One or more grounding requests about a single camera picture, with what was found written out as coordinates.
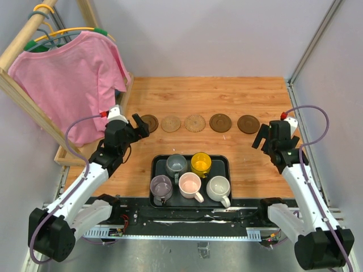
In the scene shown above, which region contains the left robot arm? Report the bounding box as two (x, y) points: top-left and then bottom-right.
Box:
(28, 110), (150, 265)

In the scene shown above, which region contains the purple glass mug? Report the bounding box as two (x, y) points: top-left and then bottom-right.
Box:
(150, 175), (173, 205)

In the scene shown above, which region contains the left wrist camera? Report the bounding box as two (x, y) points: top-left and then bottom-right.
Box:
(100, 105), (128, 124)

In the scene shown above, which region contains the grey ceramic mug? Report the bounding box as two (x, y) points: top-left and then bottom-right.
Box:
(166, 154), (188, 185)

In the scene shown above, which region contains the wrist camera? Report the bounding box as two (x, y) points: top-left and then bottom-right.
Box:
(100, 105), (128, 124)
(280, 112), (298, 136)

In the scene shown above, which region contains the woven rattan coaster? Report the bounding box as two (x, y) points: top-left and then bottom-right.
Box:
(161, 116), (181, 133)
(184, 114), (206, 133)

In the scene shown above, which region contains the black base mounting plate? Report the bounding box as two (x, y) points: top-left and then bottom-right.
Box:
(125, 198), (278, 237)

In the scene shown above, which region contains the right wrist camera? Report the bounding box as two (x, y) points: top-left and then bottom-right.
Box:
(280, 112), (298, 136)

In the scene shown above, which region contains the yellow glass mug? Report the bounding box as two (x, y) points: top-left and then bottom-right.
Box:
(191, 152), (212, 179)

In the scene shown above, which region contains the pink ceramic mug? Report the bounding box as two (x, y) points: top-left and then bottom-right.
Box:
(179, 172), (204, 203)

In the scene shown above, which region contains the wooden clothes rack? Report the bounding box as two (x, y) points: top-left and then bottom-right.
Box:
(0, 0), (134, 168)

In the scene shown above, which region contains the brown wooden coaster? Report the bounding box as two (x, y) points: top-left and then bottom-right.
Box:
(209, 113), (232, 133)
(237, 115), (260, 134)
(141, 114), (159, 133)

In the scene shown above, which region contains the yellow clothes hanger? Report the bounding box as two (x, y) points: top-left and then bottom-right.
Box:
(35, 1), (116, 42)

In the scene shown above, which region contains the cream ceramic mug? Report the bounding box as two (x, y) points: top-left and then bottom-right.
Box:
(206, 176), (231, 208)

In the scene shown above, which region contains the grey-green clothes hanger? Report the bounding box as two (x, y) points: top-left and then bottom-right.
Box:
(23, 28), (81, 52)

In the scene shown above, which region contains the aluminium frame rail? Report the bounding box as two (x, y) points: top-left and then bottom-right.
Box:
(28, 194), (354, 270)

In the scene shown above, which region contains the pink t-shirt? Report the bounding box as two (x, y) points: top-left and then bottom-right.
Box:
(8, 31), (130, 147)

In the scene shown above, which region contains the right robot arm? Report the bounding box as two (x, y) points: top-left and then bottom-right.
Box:
(252, 117), (354, 270)

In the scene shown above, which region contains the black plastic tray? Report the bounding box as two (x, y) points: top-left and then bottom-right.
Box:
(149, 155), (231, 209)

